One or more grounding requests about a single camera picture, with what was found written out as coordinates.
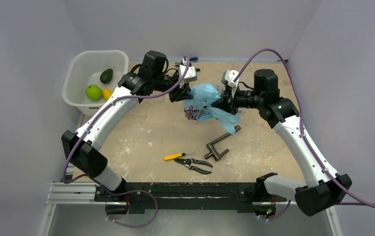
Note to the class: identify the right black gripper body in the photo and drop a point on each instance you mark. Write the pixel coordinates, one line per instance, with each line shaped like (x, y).
(228, 102)

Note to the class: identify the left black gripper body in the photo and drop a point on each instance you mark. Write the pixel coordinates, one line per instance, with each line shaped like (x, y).
(169, 82)

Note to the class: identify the light blue plastic bag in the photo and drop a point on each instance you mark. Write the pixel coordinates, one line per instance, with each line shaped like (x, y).
(200, 107)

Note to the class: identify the yellow fake fruit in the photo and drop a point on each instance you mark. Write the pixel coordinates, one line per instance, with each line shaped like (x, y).
(106, 93)

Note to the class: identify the dark green fake avocado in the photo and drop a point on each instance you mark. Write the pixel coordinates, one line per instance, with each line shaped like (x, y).
(106, 76)

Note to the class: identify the white plastic basin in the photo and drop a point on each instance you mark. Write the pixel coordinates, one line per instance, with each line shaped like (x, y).
(85, 70)

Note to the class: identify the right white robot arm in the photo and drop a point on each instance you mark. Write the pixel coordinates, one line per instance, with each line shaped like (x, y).
(323, 187)

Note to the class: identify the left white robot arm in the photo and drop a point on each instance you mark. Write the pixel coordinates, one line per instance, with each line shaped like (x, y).
(146, 80)

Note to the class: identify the green fake apple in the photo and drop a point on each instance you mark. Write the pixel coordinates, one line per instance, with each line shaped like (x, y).
(93, 92)

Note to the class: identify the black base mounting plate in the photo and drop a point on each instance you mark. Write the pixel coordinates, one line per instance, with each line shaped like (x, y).
(242, 197)

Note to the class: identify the blue handled pliers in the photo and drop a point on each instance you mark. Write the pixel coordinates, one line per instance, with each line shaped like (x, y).
(192, 59)

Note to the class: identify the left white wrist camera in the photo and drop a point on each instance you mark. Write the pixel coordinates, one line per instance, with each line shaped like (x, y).
(187, 73)

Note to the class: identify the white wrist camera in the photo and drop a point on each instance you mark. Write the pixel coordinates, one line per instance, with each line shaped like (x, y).
(187, 73)
(228, 78)

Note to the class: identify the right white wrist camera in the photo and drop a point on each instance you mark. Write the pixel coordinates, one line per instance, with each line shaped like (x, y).
(228, 78)

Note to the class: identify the dark metal crank handle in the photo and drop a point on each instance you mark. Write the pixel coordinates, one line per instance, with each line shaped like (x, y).
(215, 149)

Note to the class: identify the yellow handled screwdriver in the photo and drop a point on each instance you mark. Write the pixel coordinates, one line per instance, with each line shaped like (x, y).
(178, 155)

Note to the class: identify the black handled pliers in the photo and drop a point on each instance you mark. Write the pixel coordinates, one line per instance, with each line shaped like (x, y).
(191, 163)

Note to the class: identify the aluminium extrusion rail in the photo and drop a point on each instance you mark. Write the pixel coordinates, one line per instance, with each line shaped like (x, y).
(74, 193)

